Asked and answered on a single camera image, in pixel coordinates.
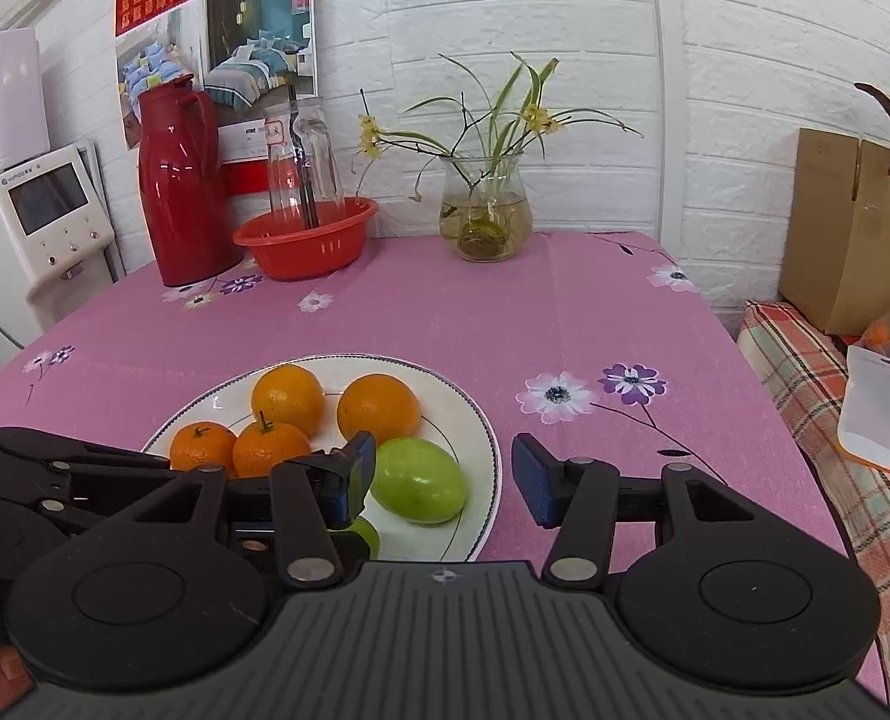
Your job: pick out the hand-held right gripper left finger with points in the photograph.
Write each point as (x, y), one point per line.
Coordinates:
(362, 465)

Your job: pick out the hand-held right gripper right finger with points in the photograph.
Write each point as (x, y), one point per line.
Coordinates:
(531, 480)

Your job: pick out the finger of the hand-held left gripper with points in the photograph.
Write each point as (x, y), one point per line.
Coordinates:
(92, 502)
(77, 452)

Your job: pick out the green jujube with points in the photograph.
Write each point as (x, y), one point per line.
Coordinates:
(417, 480)
(366, 536)

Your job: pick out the smooth orange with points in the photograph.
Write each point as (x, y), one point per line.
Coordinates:
(288, 399)
(379, 407)

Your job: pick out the white round plate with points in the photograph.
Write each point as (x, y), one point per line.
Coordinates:
(460, 420)

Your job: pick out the tangerine with stem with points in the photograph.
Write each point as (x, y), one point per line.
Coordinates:
(202, 448)
(268, 450)

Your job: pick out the pink floral tablecloth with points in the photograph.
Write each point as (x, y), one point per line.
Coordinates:
(602, 315)

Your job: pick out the white appliance with screen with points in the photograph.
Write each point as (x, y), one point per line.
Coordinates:
(54, 270)

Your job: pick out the red plastic basket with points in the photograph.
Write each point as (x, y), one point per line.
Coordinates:
(310, 247)

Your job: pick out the glass vase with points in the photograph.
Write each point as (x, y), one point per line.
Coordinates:
(486, 225)

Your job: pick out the red thermos jug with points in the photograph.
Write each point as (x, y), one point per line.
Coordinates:
(186, 187)

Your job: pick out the clear glass jar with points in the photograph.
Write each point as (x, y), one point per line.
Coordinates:
(328, 172)

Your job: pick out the plaid blanket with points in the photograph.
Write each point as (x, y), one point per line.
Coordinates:
(812, 390)

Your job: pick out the dark chopsticks pair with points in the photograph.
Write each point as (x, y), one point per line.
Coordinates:
(304, 172)

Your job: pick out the white water purifier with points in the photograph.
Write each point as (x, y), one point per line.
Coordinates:
(9, 105)

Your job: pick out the white pouch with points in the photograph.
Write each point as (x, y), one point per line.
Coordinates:
(883, 412)

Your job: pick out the orchid plant yellow flowers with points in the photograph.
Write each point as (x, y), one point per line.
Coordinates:
(505, 120)

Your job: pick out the large cardboard box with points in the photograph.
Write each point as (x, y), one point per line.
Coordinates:
(842, 240)

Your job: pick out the wall calendar poster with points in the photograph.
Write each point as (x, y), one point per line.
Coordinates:
(257, 37)

